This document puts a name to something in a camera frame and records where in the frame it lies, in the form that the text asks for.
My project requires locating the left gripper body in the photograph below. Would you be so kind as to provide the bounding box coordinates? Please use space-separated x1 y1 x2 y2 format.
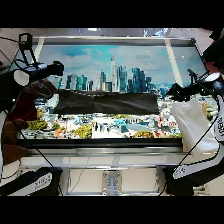
45 60 65 78

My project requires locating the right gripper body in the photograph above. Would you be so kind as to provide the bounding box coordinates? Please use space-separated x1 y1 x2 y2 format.
164 83 193 103

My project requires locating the black garment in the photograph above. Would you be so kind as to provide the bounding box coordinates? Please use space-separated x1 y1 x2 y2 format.
52 88 161 116
202 28 224 70

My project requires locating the brown garment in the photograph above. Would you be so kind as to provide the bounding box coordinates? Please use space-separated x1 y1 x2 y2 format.
27 79 58 100

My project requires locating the white garment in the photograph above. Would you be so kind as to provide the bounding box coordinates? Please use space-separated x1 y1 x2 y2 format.
170 97 220 155

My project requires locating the red garment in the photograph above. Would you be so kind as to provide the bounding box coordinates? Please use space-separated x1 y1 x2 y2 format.
7 90 40 123

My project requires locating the orange-brown garment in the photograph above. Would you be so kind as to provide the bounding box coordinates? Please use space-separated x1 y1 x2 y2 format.
0 119 30 167

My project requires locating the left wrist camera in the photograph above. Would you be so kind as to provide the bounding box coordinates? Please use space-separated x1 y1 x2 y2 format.
18 32 39 68

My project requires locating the black cable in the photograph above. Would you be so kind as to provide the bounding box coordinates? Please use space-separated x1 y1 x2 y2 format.
18 128 64 197
157 96 222 197

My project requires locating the silver frame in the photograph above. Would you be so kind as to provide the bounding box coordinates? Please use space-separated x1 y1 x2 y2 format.
13 146 214 197

